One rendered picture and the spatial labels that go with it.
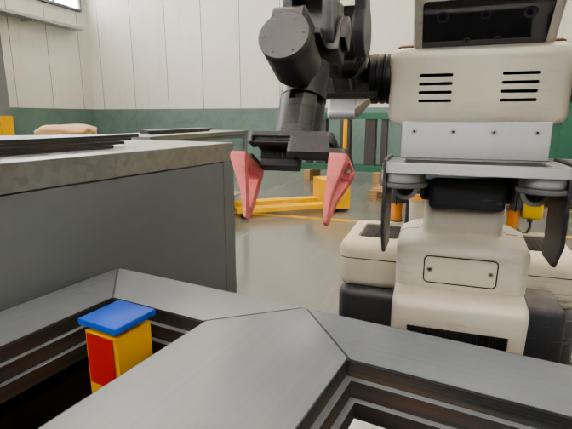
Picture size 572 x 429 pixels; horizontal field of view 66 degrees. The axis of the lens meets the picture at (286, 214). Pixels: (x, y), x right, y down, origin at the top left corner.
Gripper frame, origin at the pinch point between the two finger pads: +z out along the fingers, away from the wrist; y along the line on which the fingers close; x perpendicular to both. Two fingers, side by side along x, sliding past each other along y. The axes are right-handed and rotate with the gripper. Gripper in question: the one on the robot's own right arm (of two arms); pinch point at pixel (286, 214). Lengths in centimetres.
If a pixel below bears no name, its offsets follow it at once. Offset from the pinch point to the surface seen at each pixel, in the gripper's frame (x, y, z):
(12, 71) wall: 594, -873, -423
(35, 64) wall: 640, -873, -469
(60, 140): 7.5, -44.7, -11.8
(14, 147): 0.7, -45.7, -7.6
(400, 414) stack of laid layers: -1.3, 14.7, 19.0
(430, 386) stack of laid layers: -2.0, 17.2, 15.9
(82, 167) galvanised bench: 3.7, -34.8, -6.0
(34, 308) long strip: -1.9, -31.0, 15.2
